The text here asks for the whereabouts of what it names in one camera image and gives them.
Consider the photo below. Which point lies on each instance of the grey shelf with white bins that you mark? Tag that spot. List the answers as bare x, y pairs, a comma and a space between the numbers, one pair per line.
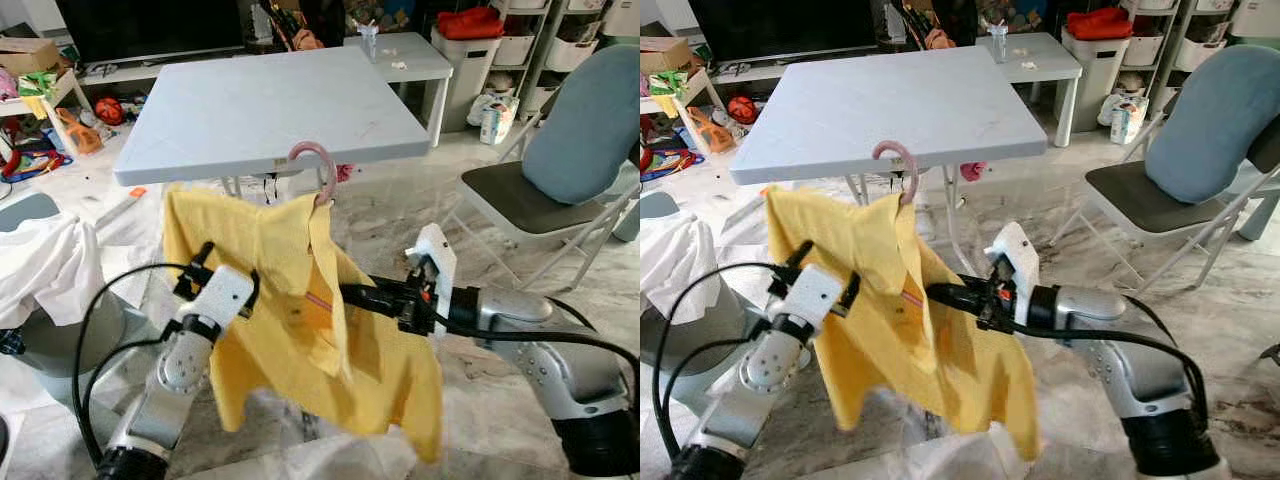
575, 30
1180, 45

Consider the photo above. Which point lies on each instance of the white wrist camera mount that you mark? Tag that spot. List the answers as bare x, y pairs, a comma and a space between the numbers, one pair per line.
432, 255
1015, 255
222, 295
815, 295

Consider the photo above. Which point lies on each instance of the pale grey plastic folding table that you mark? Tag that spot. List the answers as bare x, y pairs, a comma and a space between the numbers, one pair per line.
270, 110
890, 110

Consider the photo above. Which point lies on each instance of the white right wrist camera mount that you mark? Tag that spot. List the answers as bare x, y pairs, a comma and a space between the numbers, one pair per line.
1015, 255
432, 255

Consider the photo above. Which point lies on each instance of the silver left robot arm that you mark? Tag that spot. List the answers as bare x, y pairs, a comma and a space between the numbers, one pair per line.
750, 390
170, 390

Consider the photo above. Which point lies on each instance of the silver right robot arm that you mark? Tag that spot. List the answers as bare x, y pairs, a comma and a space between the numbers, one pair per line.
1140, 350
560, 350

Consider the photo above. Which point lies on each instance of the red toy ball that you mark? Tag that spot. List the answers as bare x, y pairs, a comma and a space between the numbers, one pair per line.
742, 109
109, 111

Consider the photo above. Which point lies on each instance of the brown cardboard box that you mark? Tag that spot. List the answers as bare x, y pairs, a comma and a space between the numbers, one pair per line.
28, 55
668, 55

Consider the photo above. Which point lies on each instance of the pale blue round-back chair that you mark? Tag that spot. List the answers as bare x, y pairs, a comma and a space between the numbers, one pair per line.
700, 350
60, 345

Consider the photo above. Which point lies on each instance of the grey seat folding chair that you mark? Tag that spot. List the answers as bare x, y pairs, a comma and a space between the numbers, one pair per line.
520, 200
1140, 195

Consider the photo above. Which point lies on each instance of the small white children's table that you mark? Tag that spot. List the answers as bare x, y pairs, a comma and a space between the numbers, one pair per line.
705, 90
75, 92

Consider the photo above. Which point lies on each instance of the white shirt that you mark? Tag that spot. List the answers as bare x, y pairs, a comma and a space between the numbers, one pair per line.
672, 265
45, 265

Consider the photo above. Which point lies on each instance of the clear drinking cup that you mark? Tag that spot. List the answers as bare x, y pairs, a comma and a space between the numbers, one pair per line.
998, 42
368, 42

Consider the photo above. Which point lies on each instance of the red folded cloth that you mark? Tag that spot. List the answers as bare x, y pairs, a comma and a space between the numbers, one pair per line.
1098, 22
470, 22

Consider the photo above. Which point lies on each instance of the green and yellow cloth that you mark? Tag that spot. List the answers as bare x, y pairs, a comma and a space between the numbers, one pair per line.
38, 85
668, 85

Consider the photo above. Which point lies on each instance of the black flat screen television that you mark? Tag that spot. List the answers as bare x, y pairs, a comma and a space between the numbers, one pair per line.
150, 30
785, 28

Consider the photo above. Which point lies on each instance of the pink plastic clothes hanger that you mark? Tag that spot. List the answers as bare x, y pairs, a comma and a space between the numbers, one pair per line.
907, 160
325, 160

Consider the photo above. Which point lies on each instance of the orange plastic toy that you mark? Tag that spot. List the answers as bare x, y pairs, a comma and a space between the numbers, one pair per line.
710, 130
78, 132

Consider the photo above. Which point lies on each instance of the plastic wrapped tissue pack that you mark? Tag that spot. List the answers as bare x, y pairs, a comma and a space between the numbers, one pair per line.
497, 120
1128, 118

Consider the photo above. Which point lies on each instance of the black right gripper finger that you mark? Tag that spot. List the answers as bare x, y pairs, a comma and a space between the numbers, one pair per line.
955, 297
370, 295

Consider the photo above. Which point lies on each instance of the blue oblong cushion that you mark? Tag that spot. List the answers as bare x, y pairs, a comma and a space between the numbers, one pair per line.
1215, 130
585, 130

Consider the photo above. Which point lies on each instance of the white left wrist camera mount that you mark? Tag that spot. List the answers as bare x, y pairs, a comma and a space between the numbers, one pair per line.
222, 295
815, 295

